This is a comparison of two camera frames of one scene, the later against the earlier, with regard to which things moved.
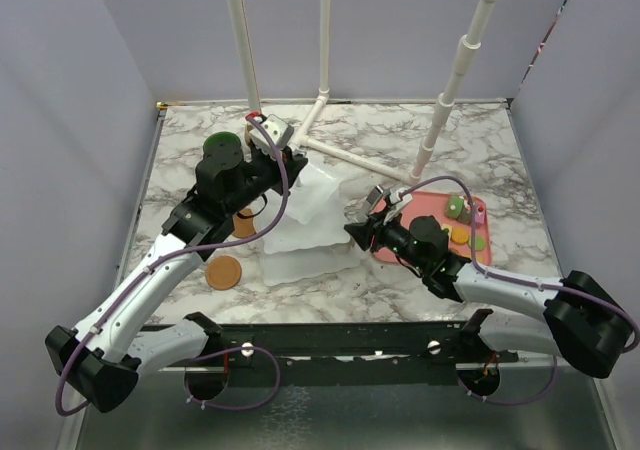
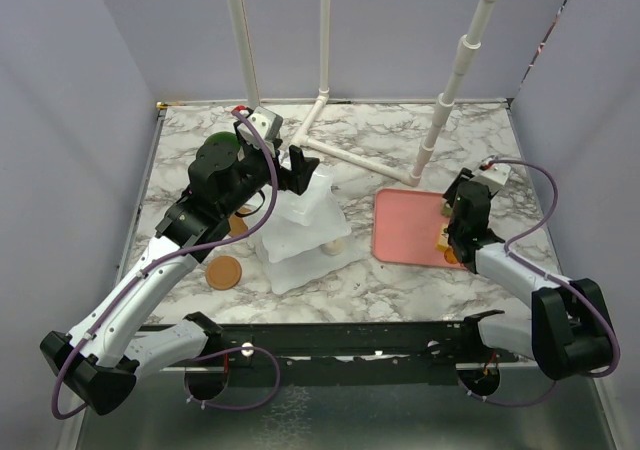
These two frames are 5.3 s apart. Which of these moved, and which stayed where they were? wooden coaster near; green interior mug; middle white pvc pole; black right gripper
Moved: black right gripper
Stayed: wooden coaster near; middle white pvc pole; green interior mug
